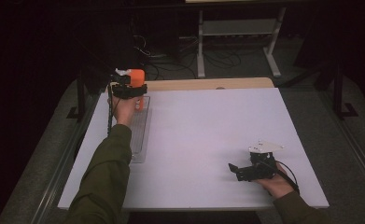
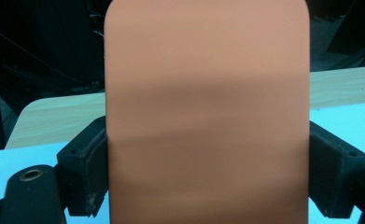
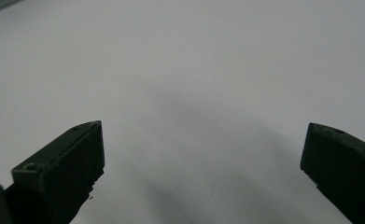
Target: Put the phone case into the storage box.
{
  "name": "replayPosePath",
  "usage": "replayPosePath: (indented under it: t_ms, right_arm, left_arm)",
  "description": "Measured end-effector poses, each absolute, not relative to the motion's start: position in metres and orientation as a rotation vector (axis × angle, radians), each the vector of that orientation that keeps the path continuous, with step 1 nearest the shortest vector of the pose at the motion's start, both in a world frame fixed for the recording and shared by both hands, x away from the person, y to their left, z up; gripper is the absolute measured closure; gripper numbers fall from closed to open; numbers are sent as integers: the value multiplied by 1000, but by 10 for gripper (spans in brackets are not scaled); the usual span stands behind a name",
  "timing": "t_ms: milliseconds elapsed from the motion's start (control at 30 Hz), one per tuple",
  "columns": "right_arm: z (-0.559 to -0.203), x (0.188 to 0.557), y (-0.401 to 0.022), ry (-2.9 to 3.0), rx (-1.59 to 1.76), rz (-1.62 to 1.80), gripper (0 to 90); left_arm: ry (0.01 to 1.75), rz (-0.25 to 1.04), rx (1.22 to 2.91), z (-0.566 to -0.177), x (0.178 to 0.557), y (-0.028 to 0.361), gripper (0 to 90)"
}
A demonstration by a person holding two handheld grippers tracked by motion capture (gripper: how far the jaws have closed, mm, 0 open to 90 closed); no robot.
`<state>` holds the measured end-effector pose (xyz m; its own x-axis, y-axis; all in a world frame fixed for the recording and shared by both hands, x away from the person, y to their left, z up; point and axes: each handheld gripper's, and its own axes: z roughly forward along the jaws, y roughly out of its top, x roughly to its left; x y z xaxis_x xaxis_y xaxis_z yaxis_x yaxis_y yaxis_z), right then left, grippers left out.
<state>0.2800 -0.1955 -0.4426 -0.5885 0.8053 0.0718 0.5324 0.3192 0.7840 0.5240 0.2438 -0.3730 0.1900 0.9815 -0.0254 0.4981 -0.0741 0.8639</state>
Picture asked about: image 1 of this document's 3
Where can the wooden table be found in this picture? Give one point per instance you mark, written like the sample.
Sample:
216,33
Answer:
202,84

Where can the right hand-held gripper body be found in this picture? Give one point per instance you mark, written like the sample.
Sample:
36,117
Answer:
258,169

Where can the metal floor rail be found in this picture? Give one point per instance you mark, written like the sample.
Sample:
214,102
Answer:
58,177
357,155

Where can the orange phone case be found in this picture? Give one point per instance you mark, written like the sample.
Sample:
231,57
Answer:
137,77

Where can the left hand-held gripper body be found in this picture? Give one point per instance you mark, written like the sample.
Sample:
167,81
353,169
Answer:
121,81

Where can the person's left hand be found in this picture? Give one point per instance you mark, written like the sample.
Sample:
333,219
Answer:
124,112

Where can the white metal desk frame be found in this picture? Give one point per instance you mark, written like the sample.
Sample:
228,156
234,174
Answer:
239,27

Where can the person's right hand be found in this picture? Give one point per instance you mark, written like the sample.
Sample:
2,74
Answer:
276,186

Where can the black floor stand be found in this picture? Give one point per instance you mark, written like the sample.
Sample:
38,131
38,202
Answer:
337,93

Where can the clear plastic tray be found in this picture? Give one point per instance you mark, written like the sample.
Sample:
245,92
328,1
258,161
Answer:
139,137

